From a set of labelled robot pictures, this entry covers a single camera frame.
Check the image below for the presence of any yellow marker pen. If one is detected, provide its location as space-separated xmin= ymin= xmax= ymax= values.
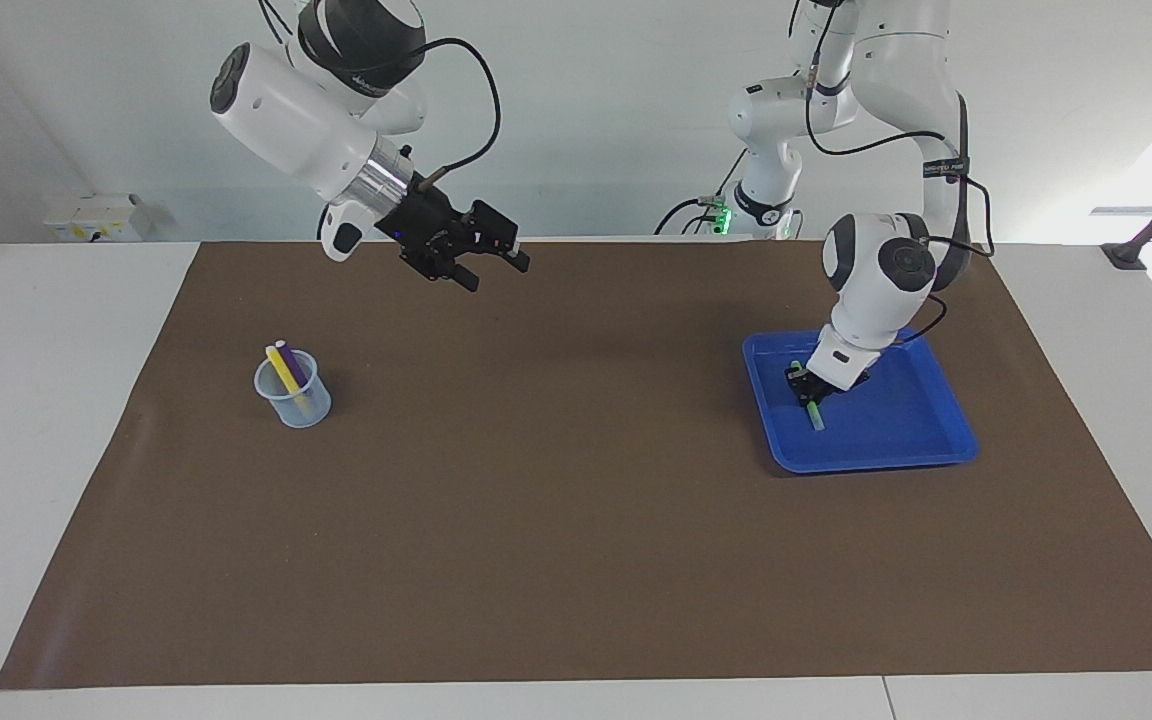
xmin=265 ymin=345 xmax=309 ymax=406

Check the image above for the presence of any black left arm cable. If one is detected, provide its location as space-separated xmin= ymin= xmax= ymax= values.
xmin=801 ymin=0 xmax=995 ymax=346

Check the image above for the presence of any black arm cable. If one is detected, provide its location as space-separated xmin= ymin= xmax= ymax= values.
xmin=416 ymin=38 xmax=502 ymax=191
xmin=801 ymin=0 xmax=995 ymax=346

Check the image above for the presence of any blue plastic tray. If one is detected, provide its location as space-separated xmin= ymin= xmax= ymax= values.
xmin=742 ymin=327 xmax=979 ymax=474

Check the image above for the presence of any brown table mat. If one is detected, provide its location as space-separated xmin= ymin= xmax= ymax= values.
xmin=0 ymin=238 xmax=1152 ymax=691

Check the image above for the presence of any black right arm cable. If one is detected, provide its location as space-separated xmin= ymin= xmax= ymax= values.
xmin=416 ymin=38 xmax=502 ymax=191

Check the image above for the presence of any green marker pen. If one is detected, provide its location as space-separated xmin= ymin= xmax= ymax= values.
xmin=787 ymin=360 xmax=830 ymax=433

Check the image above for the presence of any translucent plastic cup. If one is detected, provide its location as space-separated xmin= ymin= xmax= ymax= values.
xmin=254 ymin=350 xmax=332 ymax=429

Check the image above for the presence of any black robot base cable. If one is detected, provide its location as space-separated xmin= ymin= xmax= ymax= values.
xmin=654 ymin=150 xmax=745 ymax=237

